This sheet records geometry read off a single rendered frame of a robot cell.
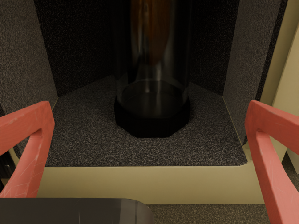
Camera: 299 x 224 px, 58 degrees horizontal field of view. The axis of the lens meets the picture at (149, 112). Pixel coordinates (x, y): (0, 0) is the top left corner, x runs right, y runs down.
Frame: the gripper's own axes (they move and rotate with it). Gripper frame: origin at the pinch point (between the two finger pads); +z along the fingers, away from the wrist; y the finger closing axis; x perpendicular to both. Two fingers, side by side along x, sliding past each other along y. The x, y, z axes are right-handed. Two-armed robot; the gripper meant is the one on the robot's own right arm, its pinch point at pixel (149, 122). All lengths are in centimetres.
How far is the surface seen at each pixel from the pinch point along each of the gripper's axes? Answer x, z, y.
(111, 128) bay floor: 14.4, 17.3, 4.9
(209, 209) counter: 22.0, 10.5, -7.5
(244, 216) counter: 21.9, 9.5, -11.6
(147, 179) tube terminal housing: 17.1, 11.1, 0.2
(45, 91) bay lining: 11.1, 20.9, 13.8
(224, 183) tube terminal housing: 17.7, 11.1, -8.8
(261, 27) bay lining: 1.0, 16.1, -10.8
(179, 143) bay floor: 14.4, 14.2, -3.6
